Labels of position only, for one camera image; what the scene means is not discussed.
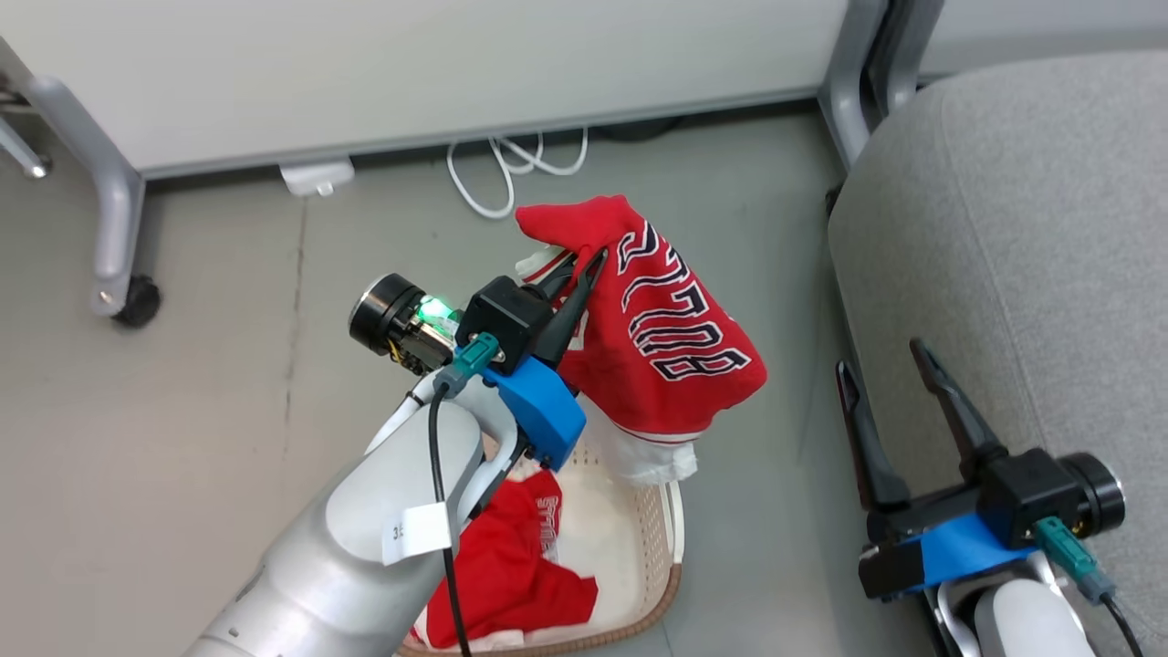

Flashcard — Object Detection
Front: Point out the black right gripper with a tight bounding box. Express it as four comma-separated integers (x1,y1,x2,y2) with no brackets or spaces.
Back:
836,338,1125,601

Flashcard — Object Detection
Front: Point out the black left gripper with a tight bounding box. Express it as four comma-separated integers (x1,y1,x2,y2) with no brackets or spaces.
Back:
349,247,610,376

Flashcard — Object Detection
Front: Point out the red jersey with navy lettering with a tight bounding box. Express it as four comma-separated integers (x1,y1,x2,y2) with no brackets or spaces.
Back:
516,194,768,444

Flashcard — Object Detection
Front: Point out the white cloth garment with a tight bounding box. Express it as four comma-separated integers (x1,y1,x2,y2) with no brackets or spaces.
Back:
584,401,700,487

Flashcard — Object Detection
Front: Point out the red garment with white print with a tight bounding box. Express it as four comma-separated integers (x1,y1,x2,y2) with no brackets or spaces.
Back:
424,470,600,650

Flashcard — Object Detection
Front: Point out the cream perforated laundry basket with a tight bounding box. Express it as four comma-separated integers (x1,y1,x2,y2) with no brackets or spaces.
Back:
397,429,685,657

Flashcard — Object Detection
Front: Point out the grey sofa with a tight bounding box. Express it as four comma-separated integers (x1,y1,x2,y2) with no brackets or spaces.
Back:
826,50,1168,657

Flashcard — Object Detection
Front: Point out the small white plastic adapter box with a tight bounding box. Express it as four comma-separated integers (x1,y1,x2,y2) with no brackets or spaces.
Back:
278,159,356,198

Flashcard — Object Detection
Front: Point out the white paper label tag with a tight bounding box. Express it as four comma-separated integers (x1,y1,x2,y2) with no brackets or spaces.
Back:
381,502,454,566

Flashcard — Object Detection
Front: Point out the large white partition panel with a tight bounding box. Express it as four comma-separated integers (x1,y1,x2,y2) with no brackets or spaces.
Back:
0,0,854,180

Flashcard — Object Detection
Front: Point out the grey partition leg beside sofa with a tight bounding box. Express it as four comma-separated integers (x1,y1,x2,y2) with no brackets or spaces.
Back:
817,0,891,174

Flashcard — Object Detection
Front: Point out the grey leg of sofa-side panel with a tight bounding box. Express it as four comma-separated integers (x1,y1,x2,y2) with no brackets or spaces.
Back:
867,0,946,116

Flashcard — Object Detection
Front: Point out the black caster wheel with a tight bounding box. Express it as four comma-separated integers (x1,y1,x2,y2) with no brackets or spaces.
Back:
111,276,162,329

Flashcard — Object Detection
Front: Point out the white partition panel behind sofa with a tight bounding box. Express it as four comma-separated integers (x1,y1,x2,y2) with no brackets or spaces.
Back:
917,0,1168,79

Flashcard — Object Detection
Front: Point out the grey partition leg with caster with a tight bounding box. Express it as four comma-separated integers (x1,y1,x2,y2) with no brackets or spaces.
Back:
0,36,147,317

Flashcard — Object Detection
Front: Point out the thin grey metal table leg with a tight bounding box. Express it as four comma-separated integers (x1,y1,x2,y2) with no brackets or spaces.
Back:
0,78,52,180

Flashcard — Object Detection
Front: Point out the looped white cable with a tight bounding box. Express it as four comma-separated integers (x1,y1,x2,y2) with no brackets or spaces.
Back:
445,128,590,221

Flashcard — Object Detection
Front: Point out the teal left camera connector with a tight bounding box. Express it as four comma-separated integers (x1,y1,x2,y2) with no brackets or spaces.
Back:
433,333,503,398

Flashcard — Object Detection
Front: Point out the teal camera connector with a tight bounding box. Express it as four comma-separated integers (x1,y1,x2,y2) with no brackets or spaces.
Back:
1034,516,1116,603
433,333,503,398

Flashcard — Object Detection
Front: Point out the black cable under partition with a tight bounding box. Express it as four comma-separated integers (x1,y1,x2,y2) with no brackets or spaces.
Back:
591,117,687,144

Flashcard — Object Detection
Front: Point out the teal right camera connector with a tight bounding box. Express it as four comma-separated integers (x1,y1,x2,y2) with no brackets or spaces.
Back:
1034,516,1116,603

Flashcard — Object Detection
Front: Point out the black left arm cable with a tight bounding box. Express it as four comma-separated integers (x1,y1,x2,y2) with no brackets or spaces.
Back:
427,383,474,657

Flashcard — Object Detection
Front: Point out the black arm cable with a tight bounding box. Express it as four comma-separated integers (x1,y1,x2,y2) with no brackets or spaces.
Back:
1100,593,1147,657
427,383,474,657

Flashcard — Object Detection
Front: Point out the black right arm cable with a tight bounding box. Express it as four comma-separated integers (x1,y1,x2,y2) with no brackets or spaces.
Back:
1100,593,1147,657

